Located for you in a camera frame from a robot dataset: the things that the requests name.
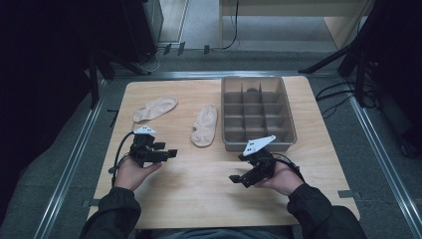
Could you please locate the beige sock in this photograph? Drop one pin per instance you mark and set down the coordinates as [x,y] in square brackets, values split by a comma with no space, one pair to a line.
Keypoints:
[204,126]
[154,109]

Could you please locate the grey tape piece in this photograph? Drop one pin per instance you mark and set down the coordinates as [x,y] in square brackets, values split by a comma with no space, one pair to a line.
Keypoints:
[346,194]
[90,203]

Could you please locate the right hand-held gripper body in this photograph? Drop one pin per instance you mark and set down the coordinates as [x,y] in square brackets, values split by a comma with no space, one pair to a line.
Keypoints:
[260,161]

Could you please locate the light wooden furniture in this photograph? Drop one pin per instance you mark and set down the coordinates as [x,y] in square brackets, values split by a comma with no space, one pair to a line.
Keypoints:
[341,28]

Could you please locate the black tripod stand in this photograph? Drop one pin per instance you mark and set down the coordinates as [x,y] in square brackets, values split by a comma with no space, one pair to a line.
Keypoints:
[351,53]

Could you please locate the person's right hand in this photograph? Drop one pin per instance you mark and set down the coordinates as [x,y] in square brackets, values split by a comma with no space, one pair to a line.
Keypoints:
[283,181]

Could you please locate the black metal stand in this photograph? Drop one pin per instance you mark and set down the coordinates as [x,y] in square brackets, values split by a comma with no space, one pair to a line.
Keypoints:
[99,66]

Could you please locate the aluminium floor rail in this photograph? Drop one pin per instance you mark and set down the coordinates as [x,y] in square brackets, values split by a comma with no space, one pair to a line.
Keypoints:
[381,152]
[71,166]

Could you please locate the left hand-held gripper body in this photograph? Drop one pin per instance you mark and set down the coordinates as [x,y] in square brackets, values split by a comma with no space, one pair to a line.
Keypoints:
[142,151]

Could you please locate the black cabinet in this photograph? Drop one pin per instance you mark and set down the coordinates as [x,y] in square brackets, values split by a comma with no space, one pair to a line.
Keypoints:
[142,30]

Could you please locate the person's left hand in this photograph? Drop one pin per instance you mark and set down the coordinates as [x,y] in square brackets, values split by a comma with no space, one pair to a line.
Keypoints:
[131,174]

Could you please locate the grey divided organizer tray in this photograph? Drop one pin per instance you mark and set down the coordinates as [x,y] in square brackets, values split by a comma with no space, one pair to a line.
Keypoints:
[257,113]

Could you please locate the small black bracket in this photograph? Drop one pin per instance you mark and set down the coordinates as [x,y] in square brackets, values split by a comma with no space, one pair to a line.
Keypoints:
[181,48]
[206,49]
[167,49]

